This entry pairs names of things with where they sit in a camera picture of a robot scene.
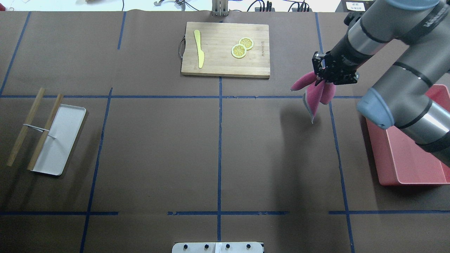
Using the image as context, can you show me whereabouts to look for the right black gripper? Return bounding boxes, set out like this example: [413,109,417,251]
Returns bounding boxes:
[312,51,359,85]

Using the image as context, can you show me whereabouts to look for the pink microfibre cloth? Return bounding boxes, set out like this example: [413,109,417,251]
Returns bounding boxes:
[290,71,336,123]

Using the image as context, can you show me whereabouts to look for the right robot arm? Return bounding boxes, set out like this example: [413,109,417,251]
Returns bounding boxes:
[312,0,450,165]

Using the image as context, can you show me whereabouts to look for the black box with label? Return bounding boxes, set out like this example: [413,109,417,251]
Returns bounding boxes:
[335,0,375,13]

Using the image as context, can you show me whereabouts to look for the lemon slice rear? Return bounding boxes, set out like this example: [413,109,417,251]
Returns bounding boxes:
[238,37,254,50]

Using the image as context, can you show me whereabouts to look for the lemon slice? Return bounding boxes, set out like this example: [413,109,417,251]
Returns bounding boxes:
[230,44,247,59]
[238,37,254,50]

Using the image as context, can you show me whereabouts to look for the black power strip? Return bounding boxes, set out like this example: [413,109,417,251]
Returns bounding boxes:
[254,0,313,12]

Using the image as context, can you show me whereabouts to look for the lemon slice front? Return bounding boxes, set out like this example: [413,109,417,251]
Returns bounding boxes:
[230,44,247,59]

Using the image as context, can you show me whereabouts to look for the bamboo cutting board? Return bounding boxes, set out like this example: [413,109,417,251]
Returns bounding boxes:
[181,21,271,79]

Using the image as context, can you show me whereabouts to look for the pink plastic bin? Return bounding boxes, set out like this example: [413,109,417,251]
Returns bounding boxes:
[366,84,450,186]

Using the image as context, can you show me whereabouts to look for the yellow plastic knife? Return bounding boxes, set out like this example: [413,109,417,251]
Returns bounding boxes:
[193,30,205,69]

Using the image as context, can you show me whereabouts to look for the wooden rack bar inner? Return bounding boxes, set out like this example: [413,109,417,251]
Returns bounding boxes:
[27,93,63,171]

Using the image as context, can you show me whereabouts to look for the wooden rack bar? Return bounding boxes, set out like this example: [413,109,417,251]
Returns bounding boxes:
[6,87,46,167]
[27,93,63,171]

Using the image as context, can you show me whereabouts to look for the wooden rack bar outer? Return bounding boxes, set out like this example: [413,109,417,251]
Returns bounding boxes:
[6,87,46,167]

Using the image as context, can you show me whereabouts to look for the white towel rack tray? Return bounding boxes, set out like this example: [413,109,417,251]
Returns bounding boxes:
[29,104,88,176]

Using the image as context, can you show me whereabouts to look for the aluminium frame post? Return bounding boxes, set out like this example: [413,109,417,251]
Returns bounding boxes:
[211,0,229,17]

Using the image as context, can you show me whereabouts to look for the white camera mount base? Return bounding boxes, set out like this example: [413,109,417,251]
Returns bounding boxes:
[172,241,265,253]

